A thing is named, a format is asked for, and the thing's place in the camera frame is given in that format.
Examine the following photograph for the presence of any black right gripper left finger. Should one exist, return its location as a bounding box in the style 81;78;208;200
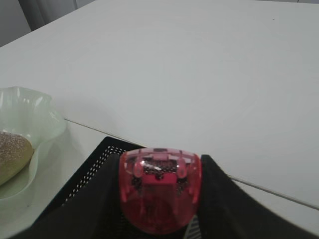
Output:
9;153;133;239

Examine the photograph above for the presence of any black mesh pen holder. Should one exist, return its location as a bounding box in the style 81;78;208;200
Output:
32;136;144;225

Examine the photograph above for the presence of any sugared bread roll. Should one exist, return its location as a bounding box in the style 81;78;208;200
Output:
0;132;34;185

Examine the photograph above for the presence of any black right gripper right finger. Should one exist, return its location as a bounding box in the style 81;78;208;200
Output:
197;154;317;239

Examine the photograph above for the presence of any pink pencil sharpener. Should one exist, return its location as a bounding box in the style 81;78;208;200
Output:
119;148;202;235

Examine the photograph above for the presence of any pale green wavy plate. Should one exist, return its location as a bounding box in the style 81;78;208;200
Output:
0;86;66;202

